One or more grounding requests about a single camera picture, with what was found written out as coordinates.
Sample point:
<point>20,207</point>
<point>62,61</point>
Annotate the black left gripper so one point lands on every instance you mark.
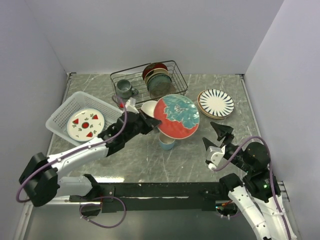
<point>149,122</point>

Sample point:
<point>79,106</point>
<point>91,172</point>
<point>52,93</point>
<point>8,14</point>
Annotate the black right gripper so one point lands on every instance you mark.
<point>220,129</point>

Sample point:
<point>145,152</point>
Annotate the red teal flower plate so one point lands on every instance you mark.
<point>179,116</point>

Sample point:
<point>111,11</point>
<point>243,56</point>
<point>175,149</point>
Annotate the blue striped white plate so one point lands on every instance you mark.
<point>216,103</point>

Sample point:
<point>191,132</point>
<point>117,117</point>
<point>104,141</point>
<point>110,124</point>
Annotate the watermelon pattern plate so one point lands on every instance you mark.
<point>85,124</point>

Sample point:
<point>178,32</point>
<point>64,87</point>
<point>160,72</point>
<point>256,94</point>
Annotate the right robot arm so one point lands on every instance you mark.
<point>257,195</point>

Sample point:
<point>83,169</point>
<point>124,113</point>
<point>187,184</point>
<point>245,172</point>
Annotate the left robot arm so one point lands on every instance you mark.
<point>45,177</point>

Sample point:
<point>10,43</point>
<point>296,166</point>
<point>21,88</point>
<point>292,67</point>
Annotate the white top bowl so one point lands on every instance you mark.
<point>148,107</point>

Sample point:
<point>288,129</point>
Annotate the white bottom plate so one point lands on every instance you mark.
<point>213,117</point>

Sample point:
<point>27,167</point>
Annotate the orange bear plate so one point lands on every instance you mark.
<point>212,116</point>

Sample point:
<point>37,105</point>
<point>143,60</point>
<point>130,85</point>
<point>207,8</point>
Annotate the light blue mug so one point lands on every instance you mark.
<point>165,142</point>

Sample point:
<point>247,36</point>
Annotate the clear pink glass plate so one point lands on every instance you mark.
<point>162,90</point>

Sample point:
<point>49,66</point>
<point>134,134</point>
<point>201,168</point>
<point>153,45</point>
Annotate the teal plate in rack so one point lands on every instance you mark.
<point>158,80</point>

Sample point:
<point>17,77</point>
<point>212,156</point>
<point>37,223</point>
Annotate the grey green mug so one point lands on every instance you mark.
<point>125,90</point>

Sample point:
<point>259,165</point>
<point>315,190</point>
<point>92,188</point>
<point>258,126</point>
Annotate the cream plate in rack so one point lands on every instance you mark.
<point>155,72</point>

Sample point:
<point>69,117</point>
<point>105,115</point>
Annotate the red plate in rack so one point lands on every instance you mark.
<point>151,67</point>

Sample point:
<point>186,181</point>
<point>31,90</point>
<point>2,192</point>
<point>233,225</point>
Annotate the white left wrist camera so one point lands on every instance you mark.
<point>129,104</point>

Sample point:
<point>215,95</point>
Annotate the black wire dish rack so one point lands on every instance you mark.
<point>134,75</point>

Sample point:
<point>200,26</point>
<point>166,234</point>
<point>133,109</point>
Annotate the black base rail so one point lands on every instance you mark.
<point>154,196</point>

